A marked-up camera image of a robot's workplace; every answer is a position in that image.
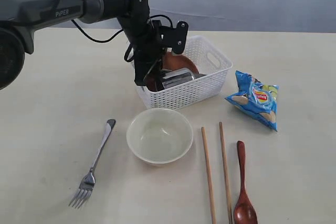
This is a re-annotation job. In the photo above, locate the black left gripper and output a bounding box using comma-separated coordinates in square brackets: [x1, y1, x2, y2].
[128, 22, 168, 92]

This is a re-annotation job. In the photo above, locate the terracotta brown plate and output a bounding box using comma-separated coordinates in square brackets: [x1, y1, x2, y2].
[146, 52, 199, 92]

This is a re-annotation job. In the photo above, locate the stainless steel cup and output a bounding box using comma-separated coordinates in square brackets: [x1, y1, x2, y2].
[160, 68, 195, 89]

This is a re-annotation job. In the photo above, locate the speckled beige ceramic bowl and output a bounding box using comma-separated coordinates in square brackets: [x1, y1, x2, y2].
[126, 108, 194, 167]

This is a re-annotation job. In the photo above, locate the wooden chopstick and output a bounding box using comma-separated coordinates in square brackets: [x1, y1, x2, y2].
[201, 127, 217, 224]
[219, 122, 233, 224]

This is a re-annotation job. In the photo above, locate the blue potato chips bag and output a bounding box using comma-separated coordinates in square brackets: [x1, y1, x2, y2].
[225, 70, 279, 131]

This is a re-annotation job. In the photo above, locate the stainless steel fork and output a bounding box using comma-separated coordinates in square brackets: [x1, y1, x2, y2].
[68, 119, 116, 209]

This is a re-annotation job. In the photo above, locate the brown wooden handled spoon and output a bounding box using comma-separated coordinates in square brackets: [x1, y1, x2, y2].
[234, 141, 258, 223]

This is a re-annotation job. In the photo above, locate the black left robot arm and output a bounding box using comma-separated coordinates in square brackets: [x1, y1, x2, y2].
[1, 0, 166, 88]

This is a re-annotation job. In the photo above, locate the white perforated plastic basket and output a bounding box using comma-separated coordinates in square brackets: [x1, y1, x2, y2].
[135, 35, 233, 110]

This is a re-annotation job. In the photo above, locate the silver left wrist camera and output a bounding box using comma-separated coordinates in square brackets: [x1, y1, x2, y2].
[159, 20, 188, 55]

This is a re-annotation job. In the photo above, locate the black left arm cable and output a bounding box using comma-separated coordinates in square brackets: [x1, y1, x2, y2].
[54, 0, 175, 63]

